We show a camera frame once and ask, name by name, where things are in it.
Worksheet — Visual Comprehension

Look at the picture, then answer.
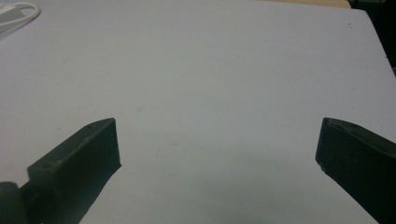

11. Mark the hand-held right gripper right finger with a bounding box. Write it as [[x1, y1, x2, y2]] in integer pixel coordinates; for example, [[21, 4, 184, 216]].
[[315, 117, 396, 224]]

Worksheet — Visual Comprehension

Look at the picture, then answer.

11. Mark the white cable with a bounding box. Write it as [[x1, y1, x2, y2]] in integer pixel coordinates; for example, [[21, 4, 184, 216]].
[[0, 1, 42, 35]]

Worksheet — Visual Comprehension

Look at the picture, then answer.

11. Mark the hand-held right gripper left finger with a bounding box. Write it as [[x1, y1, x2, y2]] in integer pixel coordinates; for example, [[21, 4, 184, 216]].
[[20, 117, 122, 224]]

